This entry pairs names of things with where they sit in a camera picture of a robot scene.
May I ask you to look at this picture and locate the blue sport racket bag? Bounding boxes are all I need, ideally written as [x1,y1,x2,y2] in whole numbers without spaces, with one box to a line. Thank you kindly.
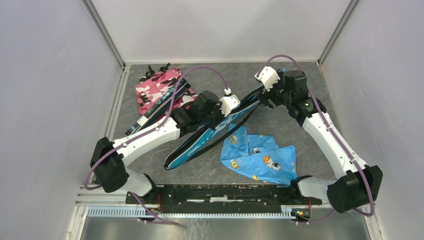
[164,86,264,170]

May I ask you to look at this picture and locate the black shuttlecock tube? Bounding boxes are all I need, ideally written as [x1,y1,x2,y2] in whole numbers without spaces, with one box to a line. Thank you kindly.
[125,80,197,136]

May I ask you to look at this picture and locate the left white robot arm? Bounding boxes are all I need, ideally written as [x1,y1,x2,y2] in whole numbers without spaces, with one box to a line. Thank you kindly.
[84,91,241,204]

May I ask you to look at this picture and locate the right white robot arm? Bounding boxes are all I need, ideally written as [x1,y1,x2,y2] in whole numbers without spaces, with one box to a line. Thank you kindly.
[255,66,383,217]

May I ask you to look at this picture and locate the pink camouflage shorts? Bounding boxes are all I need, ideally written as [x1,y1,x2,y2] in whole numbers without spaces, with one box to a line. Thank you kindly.
[135,63,182,115]

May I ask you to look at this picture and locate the blue astronaut print cloth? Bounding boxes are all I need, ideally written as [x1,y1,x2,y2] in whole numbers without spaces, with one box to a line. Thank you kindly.
[219,126,298,186]

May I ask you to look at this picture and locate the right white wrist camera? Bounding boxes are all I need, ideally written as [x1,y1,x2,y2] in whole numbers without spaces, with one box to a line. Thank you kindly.
[254,66,280,92]

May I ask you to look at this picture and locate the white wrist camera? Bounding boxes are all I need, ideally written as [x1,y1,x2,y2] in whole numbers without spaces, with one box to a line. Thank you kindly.
[219,87,241,117]
[254,66,280,92]

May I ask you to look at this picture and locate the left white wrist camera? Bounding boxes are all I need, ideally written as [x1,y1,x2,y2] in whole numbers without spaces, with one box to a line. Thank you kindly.
[219,87,241,117]

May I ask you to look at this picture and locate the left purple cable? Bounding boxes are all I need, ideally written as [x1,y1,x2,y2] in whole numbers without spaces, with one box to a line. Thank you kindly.
[83,65,231,226]

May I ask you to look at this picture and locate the purple cable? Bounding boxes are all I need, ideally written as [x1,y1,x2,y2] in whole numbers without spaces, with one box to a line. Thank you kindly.
[83,65,231,226]
[263,54,376,224]

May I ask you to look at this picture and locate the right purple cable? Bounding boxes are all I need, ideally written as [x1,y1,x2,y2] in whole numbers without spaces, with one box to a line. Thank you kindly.
[263,54,376,224]

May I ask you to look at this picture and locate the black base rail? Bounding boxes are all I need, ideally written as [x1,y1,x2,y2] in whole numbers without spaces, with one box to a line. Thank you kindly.
[140,184,323,218]

